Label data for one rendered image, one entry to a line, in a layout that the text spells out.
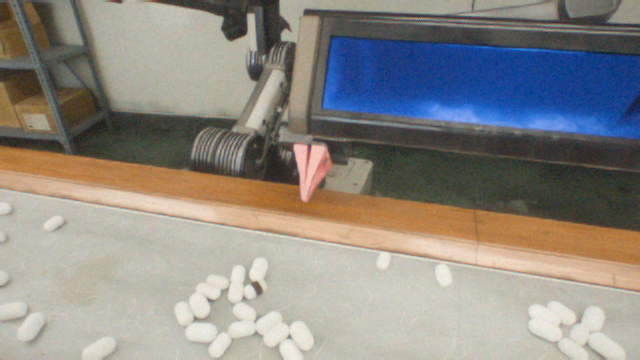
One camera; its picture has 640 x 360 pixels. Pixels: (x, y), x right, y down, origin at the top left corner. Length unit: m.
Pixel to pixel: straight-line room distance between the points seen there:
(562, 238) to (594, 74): 0.46
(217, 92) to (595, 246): 2.36
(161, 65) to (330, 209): 2.28
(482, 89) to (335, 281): 0.39
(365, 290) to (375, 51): 0.38
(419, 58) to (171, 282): 0.47
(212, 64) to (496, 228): 2.24
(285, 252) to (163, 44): 2.28
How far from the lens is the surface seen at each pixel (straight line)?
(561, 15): 0.73
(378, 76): 0.26
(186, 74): 2.78
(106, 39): 2.99
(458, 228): 0.67
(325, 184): 1.28
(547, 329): 0.57
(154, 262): 0.66
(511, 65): 0.26
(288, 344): 0.49
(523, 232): 0.70
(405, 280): 0.60
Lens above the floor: 1.15
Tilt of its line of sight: 32 degrees down
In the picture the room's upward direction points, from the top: straight up
